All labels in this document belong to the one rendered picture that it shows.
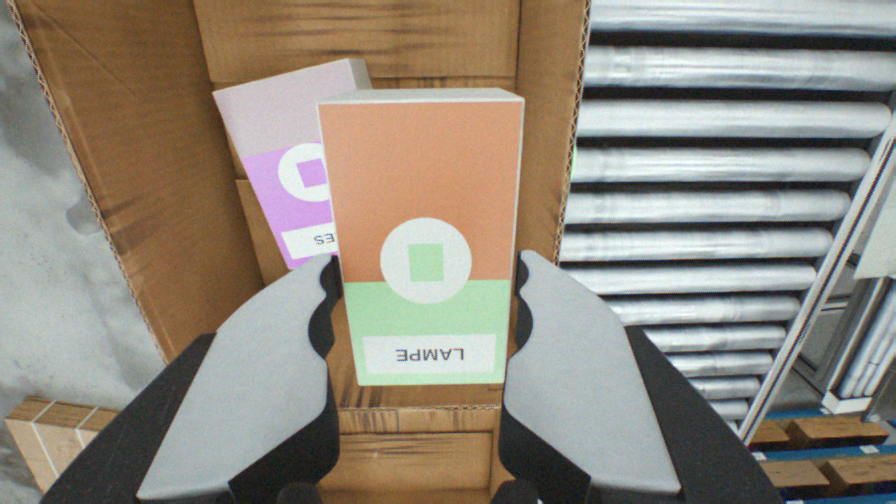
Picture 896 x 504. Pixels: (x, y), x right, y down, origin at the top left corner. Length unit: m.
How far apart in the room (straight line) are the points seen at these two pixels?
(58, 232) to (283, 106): 1.70
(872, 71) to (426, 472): 0.85
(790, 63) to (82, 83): 0.72
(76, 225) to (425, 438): 1.59
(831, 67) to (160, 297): 0.79
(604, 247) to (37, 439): 2.60
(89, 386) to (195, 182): 2.13
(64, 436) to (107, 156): 2.32
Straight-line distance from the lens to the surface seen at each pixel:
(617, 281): 0.67
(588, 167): 0.57
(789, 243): 0.80
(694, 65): 0.61
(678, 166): 0.63
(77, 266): 2.03
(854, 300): 1.07
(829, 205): 0.81
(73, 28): 0.33
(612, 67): 0.56
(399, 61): 0.38
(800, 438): 2.44
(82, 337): 2.27
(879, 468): 2.48
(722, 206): 0.69
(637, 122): 0.59
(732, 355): 0.92
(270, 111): 0.34
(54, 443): 2.68
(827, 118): 0.74
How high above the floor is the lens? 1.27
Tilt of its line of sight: 63 degrees down
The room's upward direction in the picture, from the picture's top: 178 degrees clockwise
